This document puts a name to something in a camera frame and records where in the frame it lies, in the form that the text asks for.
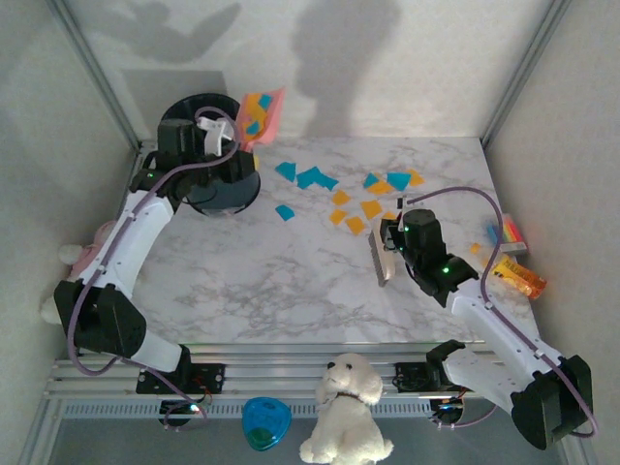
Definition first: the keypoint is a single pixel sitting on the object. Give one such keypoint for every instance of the aluminium frame post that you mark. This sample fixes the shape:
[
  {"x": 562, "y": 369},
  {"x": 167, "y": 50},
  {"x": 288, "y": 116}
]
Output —
[
  {"x": 96, "y": 72},
  {"x": 581, "y": 457},
  {"x": 41, "y": 436},
  {"x": 524, "y": 72}
]

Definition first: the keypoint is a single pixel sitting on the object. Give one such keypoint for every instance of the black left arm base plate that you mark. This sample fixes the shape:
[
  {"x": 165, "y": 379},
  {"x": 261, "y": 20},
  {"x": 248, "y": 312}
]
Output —
[{"x": 213, "y": 378}]

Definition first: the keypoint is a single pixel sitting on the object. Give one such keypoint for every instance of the blue paper scrap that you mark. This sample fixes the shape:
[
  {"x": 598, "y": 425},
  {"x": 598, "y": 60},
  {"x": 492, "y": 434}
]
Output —
[
  {"x": 398, "y": 180},
  {"x": 265, "y": 101},
  {"x": 371, "y": 180},
  {"x": 329, "y": 182},
  {"x": 252, "y": 128},
  {"x": 309, "y": 178},
  {"x": 284, "y": 212},
  {"x": 286, "y": 171}
]

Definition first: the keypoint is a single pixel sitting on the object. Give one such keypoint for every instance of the aluminium frame base rails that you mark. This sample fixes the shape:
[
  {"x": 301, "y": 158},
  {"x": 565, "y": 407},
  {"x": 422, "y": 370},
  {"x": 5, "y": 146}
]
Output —
[{"x": 271, "y": 373}]

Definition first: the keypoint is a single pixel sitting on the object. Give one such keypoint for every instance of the aluminium frame side rail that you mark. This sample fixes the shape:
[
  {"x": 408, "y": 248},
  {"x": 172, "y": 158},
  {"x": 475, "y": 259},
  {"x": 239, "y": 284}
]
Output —
[{"x": 145, "y": 147}]

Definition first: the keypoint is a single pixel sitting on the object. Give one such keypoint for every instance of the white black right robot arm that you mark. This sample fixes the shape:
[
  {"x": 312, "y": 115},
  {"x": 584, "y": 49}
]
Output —
[{"x": 494, "y": 329}]

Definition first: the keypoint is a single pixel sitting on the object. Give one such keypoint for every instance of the pink plastic dustpan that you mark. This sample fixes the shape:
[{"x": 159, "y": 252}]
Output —
[{"x": 273, "y": 121}]

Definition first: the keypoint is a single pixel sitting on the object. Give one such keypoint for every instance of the white plush dog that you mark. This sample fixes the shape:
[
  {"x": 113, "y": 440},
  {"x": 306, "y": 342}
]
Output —
[{"x": 346, "y": 416}]

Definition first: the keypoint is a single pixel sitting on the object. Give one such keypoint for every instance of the dark round waste bin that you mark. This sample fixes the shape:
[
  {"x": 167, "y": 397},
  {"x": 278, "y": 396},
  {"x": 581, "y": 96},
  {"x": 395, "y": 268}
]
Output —
[{"x": 237, "y": 196}]

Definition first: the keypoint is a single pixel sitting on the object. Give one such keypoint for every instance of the orange snack packet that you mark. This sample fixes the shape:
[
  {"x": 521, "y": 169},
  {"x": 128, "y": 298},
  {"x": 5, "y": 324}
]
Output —
[{"x": 525, "y": 283}]

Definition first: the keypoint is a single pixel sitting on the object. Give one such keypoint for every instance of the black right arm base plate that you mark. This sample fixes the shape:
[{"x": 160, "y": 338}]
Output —
[{"x": 409, "y": 379}]

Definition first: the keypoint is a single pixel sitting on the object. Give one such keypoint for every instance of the blue heart-shaped plastic box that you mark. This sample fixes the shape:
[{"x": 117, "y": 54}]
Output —
[{"x": 266, "y": 421}]

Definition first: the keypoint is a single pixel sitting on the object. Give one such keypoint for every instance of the cream hand brush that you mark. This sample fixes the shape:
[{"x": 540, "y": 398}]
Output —
[{"x": 385, "y": 264}]

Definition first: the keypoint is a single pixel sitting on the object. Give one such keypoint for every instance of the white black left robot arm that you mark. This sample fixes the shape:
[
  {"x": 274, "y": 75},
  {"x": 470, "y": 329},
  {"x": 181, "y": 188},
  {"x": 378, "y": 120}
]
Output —
[{"x": 131, "y": 237}]

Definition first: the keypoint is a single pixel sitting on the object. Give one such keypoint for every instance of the box of coloured markers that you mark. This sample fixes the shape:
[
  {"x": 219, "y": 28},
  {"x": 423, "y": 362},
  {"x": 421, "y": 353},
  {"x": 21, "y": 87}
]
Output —
[{"x": 511, "y": 235}]

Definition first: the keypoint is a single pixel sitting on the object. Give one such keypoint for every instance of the white teddy in pink hoodie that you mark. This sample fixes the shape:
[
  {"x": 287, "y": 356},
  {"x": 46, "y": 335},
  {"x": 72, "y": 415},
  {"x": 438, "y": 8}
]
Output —
[{"x": 72, "y": 254}]

